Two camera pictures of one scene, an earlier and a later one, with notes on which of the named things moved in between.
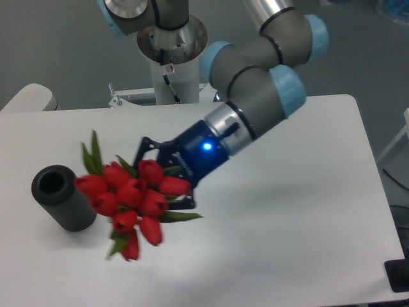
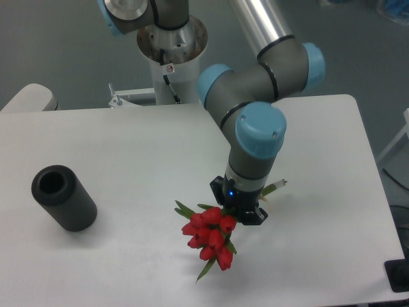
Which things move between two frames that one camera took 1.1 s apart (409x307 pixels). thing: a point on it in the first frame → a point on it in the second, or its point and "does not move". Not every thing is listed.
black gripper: x=196 y=151 → x=240 y=201
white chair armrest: x=33 y=97 does not move
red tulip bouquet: x=134 y=200 → x=209 y=229
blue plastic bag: x=398 y=10 does not move
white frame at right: x=404 y=130 does not move
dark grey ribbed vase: x=54 y=186 does not move
